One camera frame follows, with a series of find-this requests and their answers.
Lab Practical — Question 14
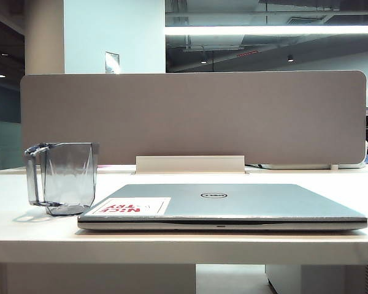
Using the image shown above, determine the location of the transparent grey faceted water cup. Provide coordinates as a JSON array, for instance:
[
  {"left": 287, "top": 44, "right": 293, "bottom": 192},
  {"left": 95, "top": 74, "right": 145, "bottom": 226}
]
[{"left": 24, "top": 141, "right": 100, "bottom": 217}]

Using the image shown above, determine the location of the red and white laptop sticker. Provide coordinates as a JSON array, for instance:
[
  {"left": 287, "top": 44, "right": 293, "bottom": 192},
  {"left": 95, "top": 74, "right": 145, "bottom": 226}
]
[{"left": 92, "top": 197, "right": 172, "bottom": 216}]

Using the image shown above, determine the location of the silver closed laptop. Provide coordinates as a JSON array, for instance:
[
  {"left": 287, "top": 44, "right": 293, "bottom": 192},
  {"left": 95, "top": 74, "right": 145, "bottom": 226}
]
[{"left": 77, "top": 183, "right": 368, "bottom": 232}]

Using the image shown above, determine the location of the beige fabric desk divider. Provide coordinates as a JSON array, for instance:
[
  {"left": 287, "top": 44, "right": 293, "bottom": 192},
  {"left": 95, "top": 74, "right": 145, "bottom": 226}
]
[{"left": 20, "top": 70, "right": 368, "bottom": 167}]

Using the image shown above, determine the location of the white divider foot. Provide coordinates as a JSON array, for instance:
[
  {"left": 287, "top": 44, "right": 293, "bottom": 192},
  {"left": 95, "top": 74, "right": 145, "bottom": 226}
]
[{"left": 259, "top": 162, "right": 366, "bottom": 171}]

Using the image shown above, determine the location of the long ceiling light strip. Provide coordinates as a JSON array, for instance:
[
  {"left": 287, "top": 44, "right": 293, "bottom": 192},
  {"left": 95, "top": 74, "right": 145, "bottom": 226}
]
[{"left": 164, "top": 24, "right": 368, "bottom": 36}]

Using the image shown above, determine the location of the white cable tray flap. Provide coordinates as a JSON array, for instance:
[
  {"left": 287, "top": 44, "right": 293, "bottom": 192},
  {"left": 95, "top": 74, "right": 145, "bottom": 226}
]
[{"left": 135, "top": 155, "right": 245, "bottom": 174}]

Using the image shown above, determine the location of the paper notice on wall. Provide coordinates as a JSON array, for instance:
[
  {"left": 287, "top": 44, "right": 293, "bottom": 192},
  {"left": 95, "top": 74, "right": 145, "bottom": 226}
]
[{"left": 104, "top": 51, "right": 121, "bottom": 74}]

